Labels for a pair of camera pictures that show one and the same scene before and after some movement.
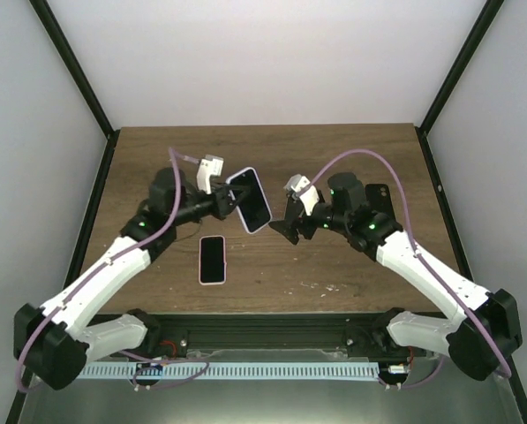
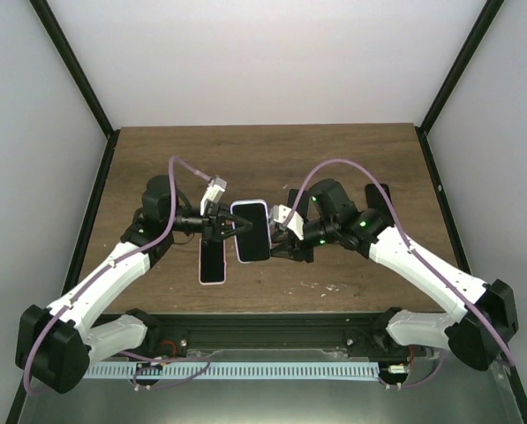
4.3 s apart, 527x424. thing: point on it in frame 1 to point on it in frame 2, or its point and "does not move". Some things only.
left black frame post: [67, 52] does not move
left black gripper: [226, 206] to [212, 226]
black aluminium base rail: [363, 333] does not move
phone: [254, 208] to [253, 245]
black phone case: [379, 199] does not move
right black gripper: [298, 219] to [290, 243]
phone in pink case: [212, 260] does not move
